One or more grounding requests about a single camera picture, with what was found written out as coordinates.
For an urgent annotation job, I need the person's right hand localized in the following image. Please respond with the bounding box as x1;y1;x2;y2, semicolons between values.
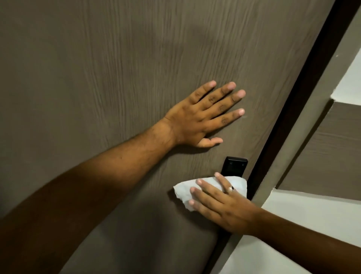
188;172;261;236

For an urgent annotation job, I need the person's left hand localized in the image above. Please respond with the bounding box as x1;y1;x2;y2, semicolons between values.
162;80;246;149

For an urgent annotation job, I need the black door handle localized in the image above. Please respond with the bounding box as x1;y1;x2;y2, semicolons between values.
220;156;249;178

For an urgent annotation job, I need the white wipe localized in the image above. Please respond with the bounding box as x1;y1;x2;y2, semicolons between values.
173;176;248;212

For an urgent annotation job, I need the person's right forearm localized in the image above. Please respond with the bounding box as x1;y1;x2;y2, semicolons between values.
249;207;361;274

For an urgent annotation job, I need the person's left forearm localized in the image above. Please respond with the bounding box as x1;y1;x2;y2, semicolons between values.
0;118;178;274

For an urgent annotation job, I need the grey-brown wooden door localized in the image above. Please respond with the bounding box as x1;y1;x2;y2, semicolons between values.
0;0;336;274

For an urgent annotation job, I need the grey-brown wooden wall panel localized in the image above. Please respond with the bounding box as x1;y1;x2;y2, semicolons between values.
276;99;361;201

